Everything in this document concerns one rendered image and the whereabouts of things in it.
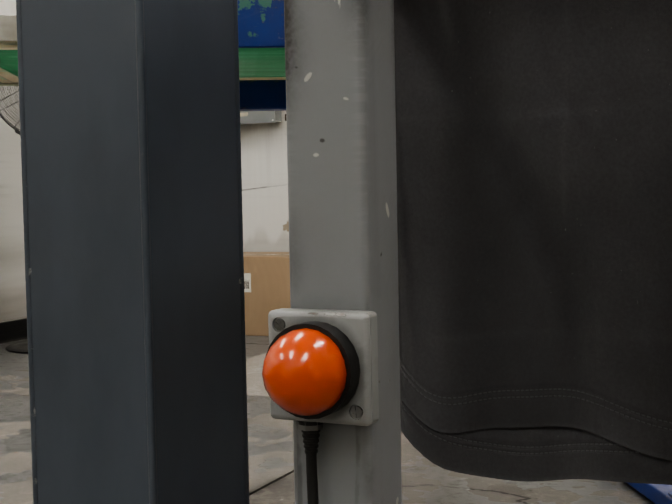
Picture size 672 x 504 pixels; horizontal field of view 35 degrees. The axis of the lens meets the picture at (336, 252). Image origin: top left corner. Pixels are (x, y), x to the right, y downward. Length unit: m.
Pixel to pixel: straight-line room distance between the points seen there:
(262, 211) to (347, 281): 5.63
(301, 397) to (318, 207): 0.09
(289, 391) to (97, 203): 0.67
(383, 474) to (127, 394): 0.62
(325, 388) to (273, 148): 5.64
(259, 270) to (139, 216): 4.53
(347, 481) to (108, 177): 0.65
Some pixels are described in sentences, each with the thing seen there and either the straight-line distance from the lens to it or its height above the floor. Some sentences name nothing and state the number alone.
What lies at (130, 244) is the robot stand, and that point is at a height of 0.68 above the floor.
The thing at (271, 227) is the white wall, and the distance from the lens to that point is 6.08.
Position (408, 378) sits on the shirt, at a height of 0.59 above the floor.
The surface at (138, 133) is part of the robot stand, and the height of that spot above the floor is 0.79.
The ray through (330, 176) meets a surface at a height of 0.73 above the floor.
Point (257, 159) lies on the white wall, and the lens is 6.12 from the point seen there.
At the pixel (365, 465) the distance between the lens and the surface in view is 0.49.
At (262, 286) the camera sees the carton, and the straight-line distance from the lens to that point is 5.58.
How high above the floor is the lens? 0.73
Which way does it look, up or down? 3 degrees down
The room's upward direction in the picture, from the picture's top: 1 degrees counter-clockwise
